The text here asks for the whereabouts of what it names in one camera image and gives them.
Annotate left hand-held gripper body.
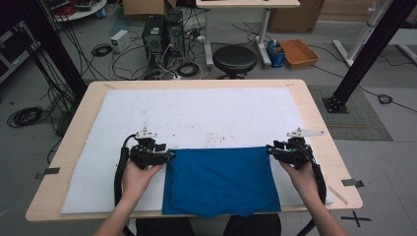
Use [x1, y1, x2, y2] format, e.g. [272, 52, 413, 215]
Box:
[128, 127, 172, 170]

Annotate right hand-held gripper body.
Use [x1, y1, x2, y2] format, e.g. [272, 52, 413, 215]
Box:
[274, 127, 326, 170]

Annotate blue t-shirt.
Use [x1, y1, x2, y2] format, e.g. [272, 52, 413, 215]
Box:
[161, 146, 282, 219]

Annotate person's left hand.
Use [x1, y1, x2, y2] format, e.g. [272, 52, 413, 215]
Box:
[121, 160, 165, 203]

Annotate person's right hand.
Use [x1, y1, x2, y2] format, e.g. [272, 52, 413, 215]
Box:
[278, 160, 321, 202]

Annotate white table mat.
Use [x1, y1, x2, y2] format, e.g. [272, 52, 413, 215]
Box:
[60, 87, 334, 214]

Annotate thin wooden strip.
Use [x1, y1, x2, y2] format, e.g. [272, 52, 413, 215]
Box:
[328, 185, 349, 206]

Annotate grey tape strip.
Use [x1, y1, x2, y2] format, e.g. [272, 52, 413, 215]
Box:
[341, 178, 365, 189]
[34, 166, 61, 181]

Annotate person's legs in dark pants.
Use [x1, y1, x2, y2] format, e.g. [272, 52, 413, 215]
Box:
[136, 213, 283, 236]

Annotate grey floor mat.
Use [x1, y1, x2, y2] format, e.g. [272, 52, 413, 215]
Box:
[308, 85, 393, 142]

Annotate blue box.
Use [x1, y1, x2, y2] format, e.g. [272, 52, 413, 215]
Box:
[266, 39, 287, 69]

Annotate orange tray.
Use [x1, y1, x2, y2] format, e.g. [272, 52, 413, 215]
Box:
[278, 38, 321, 70]

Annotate black round stool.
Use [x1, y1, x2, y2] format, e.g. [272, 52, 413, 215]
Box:
[211, 44, 259, 81]

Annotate black computer tower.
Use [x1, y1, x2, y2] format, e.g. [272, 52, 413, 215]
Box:
[165, 11, 187, 59]
[142, 14, 167, 70]

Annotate white power supply box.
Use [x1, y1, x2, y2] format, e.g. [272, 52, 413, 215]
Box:
[109, 29, 132, 53]

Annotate cardboard box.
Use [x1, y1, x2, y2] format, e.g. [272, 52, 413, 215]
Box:
[268, 0, 326, 33]
[122, 0, 178, 18]

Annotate white desk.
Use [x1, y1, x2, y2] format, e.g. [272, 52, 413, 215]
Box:
[195, 0, 301, 68]

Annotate round white table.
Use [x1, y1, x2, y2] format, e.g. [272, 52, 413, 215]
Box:
[42, 0, 108, 24]

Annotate grey shelf unit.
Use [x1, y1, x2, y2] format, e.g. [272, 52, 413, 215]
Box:
[0, 19, 43, 85]

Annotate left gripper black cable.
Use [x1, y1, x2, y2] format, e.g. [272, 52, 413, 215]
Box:
[113, 133, 138, 236]

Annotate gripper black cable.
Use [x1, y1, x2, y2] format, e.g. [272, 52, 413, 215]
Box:
[296, 144, 328, 236]
[113, 133, 138, 236]

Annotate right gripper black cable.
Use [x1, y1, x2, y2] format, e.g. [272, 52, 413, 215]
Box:
[296, 144, 328, 236]

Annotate small black cable coil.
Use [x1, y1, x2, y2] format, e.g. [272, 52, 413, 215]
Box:
[377, 93, 394, 105]

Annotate large black cable coil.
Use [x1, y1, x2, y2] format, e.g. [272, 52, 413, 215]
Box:
[6, 105, 44, 129]

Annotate black metal frame post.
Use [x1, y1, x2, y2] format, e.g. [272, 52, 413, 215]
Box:
[322, 0, 417, 115]
[13, 0, 89, 99]

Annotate white desk frame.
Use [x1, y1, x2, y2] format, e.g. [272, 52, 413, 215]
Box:
[332, 0, 417, 68]

